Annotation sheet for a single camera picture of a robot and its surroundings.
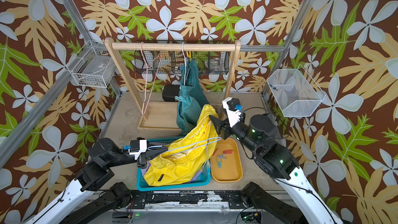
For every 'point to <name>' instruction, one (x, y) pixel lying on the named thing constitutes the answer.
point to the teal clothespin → (219, 164)
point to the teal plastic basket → (203, 180)
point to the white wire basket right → (296, 93)
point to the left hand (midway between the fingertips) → (167, 145)
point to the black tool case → (169, 91)
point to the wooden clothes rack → (161, 116)
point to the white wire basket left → (92, 65)
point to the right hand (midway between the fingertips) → (215, 111)
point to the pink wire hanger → (152, 70)
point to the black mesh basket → (169, 62)
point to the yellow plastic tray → (226, 163)
